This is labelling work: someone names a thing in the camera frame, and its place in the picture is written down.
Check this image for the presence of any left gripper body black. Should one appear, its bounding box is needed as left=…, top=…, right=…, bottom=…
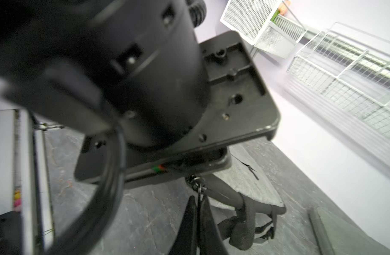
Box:
left=73, top=30, right=282, bottom=190

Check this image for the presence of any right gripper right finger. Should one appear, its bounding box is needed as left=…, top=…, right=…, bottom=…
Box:
left=199, top=195, right=228, bottom=255

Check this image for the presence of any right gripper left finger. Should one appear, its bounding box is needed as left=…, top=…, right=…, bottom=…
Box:
left=168, top=195, right=198, bottom=255

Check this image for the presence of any grey laptop bag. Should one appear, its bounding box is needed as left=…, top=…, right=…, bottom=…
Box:
left=309, top=207, right=390, bottom=255
left=186, top=144, right=287, bottom=251

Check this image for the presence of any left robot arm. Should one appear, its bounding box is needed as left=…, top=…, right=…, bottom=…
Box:
left=0, top=1, right=286, bottom=255

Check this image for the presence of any artificial pink tulip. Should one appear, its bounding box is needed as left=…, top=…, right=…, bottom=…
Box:
left=270, top=0, right=291, bottom=22

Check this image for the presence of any white mesh wall basket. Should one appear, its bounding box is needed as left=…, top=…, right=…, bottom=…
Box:
left=220, top=0, right=307, bottom=58

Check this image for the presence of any white wire wall rack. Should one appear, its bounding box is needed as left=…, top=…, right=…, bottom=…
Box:
left=287, top=22, right=390, bottom=140

